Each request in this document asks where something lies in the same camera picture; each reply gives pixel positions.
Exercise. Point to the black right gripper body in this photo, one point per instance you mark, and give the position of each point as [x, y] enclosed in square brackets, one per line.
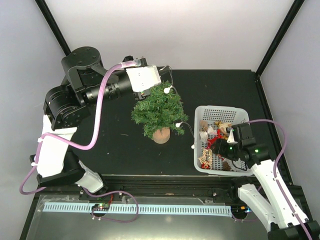
[230, 153]

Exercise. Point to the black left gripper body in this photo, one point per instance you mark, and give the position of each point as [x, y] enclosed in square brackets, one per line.
[140, 96]

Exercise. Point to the white perforated plastic basket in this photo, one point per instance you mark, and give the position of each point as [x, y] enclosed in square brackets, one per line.
[225, 114]

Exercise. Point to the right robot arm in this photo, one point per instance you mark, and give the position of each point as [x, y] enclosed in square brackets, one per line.
[277, 210]

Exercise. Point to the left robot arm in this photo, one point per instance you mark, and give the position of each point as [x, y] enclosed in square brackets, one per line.
[86, 83]

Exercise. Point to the gold merry christmas sign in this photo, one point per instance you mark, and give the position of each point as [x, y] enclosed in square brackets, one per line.
[206, 159]

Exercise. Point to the small green christmas tree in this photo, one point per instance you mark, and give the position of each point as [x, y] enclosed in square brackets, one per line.
[162, 109]

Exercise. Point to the round wooden tree base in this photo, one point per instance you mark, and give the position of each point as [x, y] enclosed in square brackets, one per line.
[161, 136]

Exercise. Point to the red star ornament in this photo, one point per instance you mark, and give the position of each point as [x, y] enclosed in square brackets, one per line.
[219, 135]

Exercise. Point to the brown pine cone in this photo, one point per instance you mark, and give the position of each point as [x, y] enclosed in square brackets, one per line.
[226, 167]

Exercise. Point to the wooden ornament pieces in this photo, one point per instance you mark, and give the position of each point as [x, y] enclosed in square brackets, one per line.
[223, 127]

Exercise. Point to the gold bell ornament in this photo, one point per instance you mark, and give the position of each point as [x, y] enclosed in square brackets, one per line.
[217, 123]

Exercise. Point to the burlap bow ornament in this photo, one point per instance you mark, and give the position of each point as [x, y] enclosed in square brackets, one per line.
[203, 124]

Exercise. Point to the right controller circuit board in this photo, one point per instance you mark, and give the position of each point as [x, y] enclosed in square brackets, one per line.
[239, 209]

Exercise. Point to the controller circuit board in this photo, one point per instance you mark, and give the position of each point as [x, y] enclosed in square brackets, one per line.
[239, 209]
[100, 207]

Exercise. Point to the left controller circuit board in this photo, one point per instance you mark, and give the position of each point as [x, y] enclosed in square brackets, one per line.
[100, 207]

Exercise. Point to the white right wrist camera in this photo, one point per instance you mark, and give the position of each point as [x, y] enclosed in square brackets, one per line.
[231, 139]

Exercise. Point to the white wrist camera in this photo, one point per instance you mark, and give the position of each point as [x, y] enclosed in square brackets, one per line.
[231, 139]
[143, 78]

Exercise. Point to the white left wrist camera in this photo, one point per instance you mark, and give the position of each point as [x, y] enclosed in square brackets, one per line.
[143, 78]

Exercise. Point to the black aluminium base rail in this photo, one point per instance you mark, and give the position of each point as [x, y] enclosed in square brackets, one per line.
[203, 186]

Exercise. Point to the white slotted cable duct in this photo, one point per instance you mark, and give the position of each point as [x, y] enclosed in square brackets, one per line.
[142, 209]

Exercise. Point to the left black frame post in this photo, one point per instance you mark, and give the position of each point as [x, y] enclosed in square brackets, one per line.
[49, 18]

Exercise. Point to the black frame post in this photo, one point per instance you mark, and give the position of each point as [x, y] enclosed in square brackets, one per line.
[49, 18]
[284, 27]

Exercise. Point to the right black frame post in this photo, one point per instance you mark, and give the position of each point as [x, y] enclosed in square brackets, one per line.
[284, 27]

